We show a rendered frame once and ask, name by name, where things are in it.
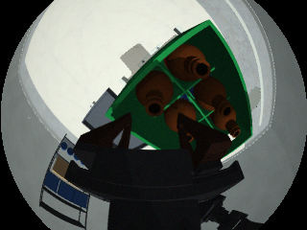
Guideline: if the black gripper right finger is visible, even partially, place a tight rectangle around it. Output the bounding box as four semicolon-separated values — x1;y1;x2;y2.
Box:
177;112;232;171

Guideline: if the green crate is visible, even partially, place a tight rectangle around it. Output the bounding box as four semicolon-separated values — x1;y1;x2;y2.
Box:
105;19;252;158

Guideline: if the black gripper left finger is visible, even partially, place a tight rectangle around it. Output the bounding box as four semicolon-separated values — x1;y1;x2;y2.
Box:
77;112;132;149

